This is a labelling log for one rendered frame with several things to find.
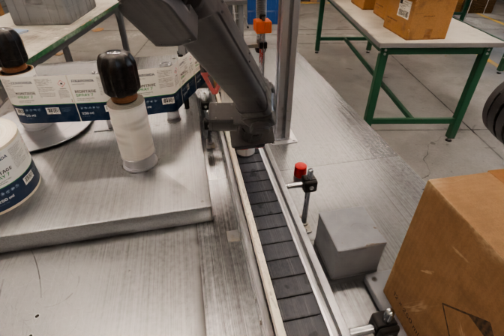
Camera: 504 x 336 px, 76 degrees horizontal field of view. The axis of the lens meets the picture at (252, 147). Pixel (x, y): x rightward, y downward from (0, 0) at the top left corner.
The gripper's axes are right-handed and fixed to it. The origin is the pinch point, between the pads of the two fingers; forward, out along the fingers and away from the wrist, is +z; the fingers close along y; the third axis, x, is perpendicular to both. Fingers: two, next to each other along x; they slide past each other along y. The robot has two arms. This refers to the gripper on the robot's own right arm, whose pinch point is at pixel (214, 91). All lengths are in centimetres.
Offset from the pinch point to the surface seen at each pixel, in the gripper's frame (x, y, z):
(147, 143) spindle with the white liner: -18.5, 13.6, 6.6
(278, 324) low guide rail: 3, 61, 12
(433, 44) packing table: 145, -96, 22
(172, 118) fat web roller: -13.4, -9.0, 11.8
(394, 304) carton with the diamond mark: 24, 59, 17
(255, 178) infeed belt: 7.1, 22.9, 14.3
